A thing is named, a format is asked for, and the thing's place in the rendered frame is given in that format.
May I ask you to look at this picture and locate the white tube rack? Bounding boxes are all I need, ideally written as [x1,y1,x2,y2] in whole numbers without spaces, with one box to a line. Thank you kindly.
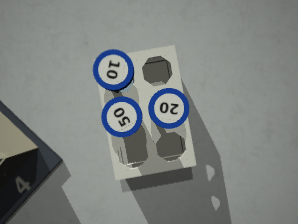
[98,45,195,179]

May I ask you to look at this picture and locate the beige bucket adapter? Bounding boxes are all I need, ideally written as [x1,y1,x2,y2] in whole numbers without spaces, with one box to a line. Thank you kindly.
[0,111,39,190]

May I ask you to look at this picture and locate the blue tube cap with white 50 label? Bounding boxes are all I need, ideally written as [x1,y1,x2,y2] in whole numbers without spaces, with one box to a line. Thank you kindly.
[101,96,143,137]

